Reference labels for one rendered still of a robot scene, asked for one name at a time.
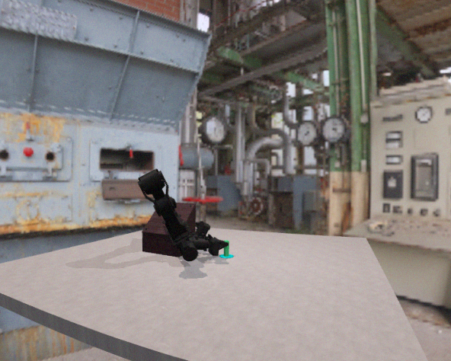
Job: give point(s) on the green rectangular post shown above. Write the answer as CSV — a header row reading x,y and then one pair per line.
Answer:
x,y
226,249

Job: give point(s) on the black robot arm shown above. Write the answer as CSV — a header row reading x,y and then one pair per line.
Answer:
x,y
152,183

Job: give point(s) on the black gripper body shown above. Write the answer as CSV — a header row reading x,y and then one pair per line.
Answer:
x,y
203,243

